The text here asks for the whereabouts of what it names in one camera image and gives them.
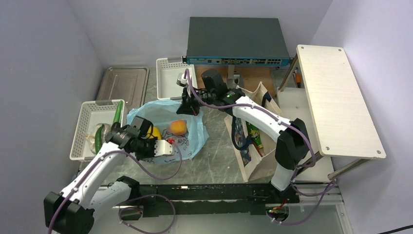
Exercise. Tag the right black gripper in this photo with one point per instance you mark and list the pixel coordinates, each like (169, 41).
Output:
(188, 106)

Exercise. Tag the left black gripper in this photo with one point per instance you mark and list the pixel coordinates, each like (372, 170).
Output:
(151, 154)

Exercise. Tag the yellow lemon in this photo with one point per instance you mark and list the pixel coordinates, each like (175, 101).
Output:
(153, 132)

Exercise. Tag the orange peach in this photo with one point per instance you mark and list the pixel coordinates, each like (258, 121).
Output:
(178, 127)

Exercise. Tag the light blue plastic grocery bag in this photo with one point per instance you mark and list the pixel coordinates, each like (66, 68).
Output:
(161, 113)

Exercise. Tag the dark green chili pepper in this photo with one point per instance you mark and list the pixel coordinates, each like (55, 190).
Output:
(98, 138)

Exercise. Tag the green glass bottle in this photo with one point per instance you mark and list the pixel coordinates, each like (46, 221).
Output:
(254, 134)

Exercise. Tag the beige canvas tote bag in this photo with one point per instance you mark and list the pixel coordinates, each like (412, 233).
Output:
(254, 150)

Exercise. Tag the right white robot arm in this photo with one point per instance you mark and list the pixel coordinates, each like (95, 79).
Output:
(290, 136)

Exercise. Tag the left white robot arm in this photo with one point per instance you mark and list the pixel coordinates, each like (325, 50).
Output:
(75, 209)

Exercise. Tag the white perforated basket rear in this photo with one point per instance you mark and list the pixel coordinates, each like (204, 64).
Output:
(167, 72)

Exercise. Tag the white perforated basket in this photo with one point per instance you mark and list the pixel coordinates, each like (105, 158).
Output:
(167, 72)
(92, 113)

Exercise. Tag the metal monitor stand base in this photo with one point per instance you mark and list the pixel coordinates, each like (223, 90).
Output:
(234, 79)

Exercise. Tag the white perforated basket left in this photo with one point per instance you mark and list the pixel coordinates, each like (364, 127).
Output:
(92, 113)

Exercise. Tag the metal tray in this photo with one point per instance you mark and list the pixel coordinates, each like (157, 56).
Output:
(126, 83)

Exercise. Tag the wooden board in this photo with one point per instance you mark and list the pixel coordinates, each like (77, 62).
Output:
(252, 76)

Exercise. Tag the orange object behind shelf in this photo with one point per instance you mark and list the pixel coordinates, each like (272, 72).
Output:
(298, 80)

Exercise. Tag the white shelf table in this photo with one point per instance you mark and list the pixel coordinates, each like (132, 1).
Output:
(330, 103)

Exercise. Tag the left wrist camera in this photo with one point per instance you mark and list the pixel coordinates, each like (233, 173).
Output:
(163, 148)

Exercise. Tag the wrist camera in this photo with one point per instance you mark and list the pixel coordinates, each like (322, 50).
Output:
(163, 148)
(182, 80)

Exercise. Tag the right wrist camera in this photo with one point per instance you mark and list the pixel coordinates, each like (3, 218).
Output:
(182, 80)

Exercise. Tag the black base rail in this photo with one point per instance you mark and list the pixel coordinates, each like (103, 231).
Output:
(204, 199)

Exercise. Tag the network switch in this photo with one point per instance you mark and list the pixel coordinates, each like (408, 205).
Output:
(236, 41)

